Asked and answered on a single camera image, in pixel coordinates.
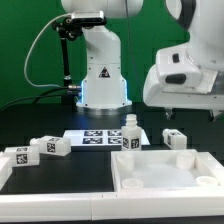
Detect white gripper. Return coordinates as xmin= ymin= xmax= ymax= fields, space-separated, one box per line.
xmin=143 ymin=44 xmax=224 ymax=120

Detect white square table top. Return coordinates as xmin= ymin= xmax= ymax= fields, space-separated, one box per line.
xmin=111 ymin=149 xmax=224 ymax=192

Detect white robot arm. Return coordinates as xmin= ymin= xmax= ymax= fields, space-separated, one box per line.
xmin=61 ymin=0 xmax=224 ymax=117

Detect white U-shaped obstacle fence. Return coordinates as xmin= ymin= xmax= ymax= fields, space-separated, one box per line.
xmin=0 ymin=151 xmax=224 ymax=223

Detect white sheet with markers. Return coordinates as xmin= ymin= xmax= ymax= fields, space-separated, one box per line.
xmin=62 ymin=129 xmax=151 ymax=147

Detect black cables at base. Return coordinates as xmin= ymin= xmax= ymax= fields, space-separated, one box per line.
xmin=0 ymin=84 xmax=83 ymax=112

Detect black camera on stand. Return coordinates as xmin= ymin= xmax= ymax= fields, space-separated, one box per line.
xmin=51 ymin=10 xmax=108 ymax=107

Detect grey camera cable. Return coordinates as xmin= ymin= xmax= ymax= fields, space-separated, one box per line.
xmin=23 ymin=13 xmax=72 ymax=89

